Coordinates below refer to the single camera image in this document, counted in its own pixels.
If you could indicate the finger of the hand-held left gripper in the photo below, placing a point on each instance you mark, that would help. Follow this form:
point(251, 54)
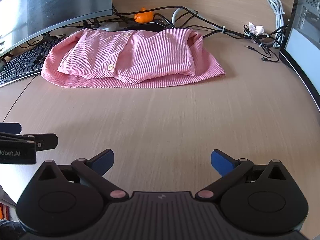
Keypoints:
point(46, 141)
point(11, 128)

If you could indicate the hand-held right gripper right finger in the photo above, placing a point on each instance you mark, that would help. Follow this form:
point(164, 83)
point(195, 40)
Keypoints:
point(222, 163)

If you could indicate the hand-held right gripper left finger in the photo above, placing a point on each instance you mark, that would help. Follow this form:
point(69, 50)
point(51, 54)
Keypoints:
point(102, 162)

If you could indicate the pink ribbed shirt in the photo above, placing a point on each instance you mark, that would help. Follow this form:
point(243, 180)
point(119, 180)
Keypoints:
point(150, 57)

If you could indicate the black keyboard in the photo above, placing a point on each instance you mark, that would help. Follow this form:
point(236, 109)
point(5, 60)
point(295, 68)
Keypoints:
point(22, 62)

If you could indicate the curved computer monitor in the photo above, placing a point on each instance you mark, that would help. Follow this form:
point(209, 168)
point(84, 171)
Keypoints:
point(50, 5)

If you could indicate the white power strip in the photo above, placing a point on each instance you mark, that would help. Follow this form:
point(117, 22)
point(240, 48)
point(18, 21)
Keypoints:
point(108, 26)

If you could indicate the crumpled white tissue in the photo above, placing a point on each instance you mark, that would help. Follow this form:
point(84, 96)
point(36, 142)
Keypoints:
point(255, 28)

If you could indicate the orange toy figure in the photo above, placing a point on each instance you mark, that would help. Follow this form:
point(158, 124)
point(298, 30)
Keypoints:
point(143, 17)

